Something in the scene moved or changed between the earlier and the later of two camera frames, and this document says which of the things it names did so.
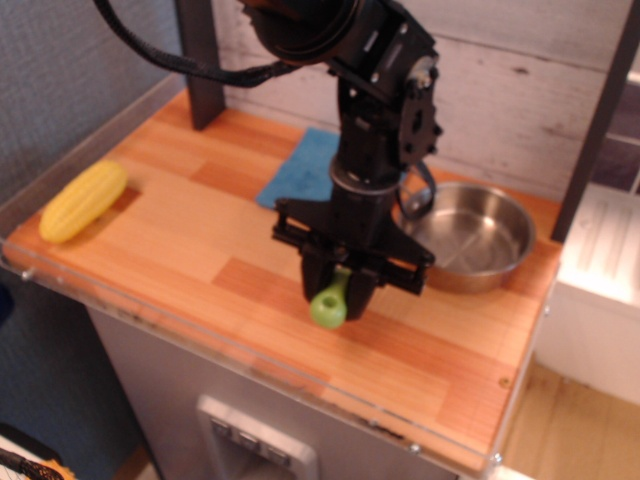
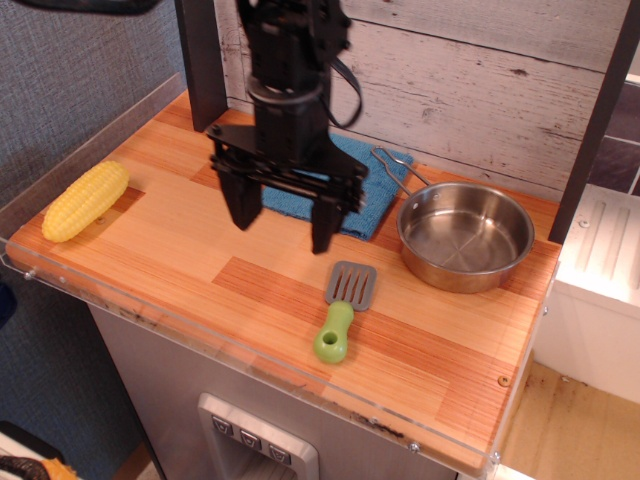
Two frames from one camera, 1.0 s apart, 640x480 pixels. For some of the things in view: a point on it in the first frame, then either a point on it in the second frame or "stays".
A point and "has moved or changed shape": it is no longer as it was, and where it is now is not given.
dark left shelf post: (198, 40) stays
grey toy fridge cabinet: (163, 376) stays
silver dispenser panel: (239, 447) stays
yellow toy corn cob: (83, 200) stays
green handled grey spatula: (328, 305) has moved or changed shape
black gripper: (358, 225) -> (290, 147)
